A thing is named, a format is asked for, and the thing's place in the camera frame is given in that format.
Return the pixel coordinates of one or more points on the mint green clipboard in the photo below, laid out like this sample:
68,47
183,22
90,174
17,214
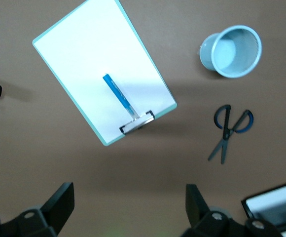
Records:
103,140

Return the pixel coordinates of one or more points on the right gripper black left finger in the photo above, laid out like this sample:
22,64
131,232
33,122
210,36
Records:
59,202

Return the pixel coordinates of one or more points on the white paper sheet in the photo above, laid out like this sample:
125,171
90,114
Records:
96,49

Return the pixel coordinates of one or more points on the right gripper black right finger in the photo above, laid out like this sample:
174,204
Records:
197,207

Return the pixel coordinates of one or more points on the blue marker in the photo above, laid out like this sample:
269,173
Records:
114,89

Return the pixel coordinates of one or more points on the black stacked paper tray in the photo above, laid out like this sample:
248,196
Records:
246,209

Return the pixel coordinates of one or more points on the white paper stack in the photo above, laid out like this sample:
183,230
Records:
273,200

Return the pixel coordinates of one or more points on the light blue mesh cup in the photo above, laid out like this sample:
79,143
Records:
231,51

